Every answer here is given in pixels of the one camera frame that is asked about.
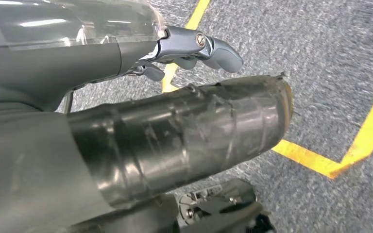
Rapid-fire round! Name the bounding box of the yellow floor tape square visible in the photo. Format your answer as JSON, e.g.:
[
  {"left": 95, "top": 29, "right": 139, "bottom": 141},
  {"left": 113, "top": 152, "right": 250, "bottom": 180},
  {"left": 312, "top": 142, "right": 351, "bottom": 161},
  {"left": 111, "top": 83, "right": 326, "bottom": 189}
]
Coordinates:
[{"left": 161, "top": 0, "right": 373, "bottom": 180}]

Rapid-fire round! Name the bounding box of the black robot foot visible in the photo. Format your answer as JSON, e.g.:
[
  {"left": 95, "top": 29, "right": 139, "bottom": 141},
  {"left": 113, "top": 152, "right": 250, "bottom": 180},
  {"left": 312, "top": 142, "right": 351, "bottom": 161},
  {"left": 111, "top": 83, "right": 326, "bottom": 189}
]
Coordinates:
[{"left": 160, "top": 178, "right": 275, "bottom": 233}]

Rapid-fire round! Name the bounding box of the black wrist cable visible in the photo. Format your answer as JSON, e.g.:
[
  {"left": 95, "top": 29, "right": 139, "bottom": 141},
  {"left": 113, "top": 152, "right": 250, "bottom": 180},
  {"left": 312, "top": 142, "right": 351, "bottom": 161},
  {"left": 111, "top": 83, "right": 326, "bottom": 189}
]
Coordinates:
[{"left": 62, "top": 91, "right": 74, "bottom": 114}]

